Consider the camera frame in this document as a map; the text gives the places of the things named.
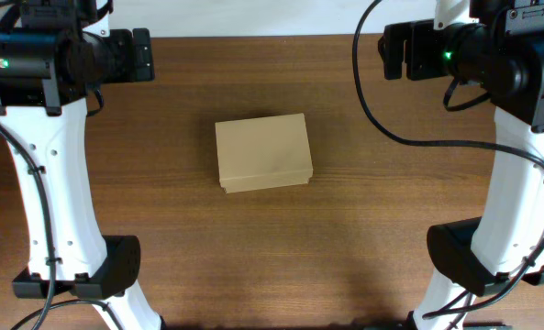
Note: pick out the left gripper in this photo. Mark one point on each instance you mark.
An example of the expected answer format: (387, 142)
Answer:
(128, 70)

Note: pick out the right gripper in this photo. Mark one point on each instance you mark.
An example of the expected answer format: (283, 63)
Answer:
(417, 38)

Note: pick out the brown cardboard box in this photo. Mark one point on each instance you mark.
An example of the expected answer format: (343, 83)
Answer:
(263, 153)

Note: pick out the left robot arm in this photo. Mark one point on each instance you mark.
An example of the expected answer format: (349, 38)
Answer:
(53, 55)

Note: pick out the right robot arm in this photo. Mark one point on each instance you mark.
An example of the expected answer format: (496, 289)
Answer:
(499, 46)

